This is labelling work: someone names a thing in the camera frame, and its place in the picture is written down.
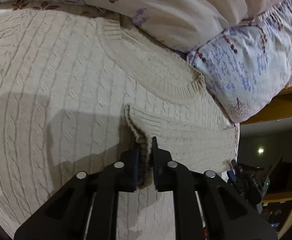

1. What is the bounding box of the beige cable-knit sweater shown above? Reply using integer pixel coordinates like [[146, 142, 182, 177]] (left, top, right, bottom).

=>
[[0, 10, 239, 239]]

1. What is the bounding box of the blue floral pillow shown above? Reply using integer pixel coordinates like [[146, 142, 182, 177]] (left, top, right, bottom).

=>
[[187, 0, 292, 123]]

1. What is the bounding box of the wooden bed frame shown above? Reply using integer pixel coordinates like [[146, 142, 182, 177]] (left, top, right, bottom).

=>
[[238, 77, 292, 238]]

